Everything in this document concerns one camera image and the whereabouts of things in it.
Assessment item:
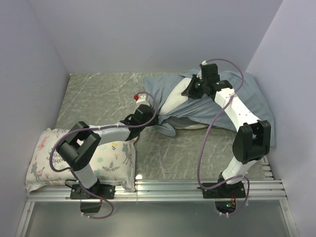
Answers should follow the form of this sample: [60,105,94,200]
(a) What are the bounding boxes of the white pillow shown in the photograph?
[159,78,207,130]

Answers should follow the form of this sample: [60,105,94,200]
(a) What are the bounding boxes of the striped blue grey pillowcase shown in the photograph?
[143,69,275,143]

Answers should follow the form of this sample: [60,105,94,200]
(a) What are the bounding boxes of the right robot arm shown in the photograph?
[182,61,271,198]

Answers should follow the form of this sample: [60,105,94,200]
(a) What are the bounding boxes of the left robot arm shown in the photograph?
[51,104,158,198]

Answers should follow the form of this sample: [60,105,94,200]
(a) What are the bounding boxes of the floral patterned pillow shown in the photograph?
[25,128,136,192]

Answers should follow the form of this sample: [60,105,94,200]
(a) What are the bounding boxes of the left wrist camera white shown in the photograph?
[134,93,150,106]

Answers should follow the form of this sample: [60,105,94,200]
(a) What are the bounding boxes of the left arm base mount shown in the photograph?
[64,179,116,217]

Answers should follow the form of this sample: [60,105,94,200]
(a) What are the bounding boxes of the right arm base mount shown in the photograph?
[198,181,250,217]

